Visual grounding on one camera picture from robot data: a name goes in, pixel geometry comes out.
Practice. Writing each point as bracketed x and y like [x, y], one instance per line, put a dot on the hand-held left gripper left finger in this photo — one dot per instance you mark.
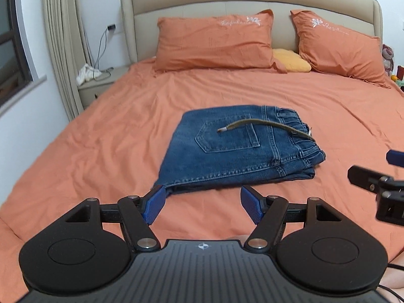
[154, 203]

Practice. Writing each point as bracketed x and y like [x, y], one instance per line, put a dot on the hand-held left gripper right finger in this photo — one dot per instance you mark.
[252, 205]

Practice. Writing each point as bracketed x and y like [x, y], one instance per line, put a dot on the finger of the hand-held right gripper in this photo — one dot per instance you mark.
[396, 157]
[363, 176]

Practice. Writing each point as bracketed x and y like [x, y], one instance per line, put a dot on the blue denim pants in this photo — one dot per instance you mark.
[227, 151]

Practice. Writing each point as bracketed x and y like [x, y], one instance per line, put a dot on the green box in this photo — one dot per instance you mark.
[400, 84]

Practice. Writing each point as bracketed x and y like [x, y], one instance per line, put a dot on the red cup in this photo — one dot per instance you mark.
[400, 73]

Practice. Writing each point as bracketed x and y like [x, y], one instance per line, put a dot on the pink plush bear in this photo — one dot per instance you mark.
[387, 56]

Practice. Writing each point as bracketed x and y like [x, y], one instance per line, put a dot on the orange embroidered pillow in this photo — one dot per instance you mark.
[337, 53]
[214, 44]

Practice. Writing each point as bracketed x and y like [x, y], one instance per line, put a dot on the beige nightstand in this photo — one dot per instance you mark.
[101, 88]

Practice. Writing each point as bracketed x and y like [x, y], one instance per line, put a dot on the yellow cushion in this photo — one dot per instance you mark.
[292, 60]

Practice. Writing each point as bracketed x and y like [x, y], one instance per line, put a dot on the white crumpled cloth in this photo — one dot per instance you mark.
[86, 74]

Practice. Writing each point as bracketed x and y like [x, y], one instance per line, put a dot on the beige curtain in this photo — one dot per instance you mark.
[63, 38]

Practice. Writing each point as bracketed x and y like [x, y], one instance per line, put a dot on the beige padded headboard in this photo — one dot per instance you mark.
[205, 3]

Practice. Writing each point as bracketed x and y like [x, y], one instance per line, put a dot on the dark framed window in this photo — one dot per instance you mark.
[12, 38]

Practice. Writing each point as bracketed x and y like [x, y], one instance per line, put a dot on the black wall charger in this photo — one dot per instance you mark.
[111, 27]

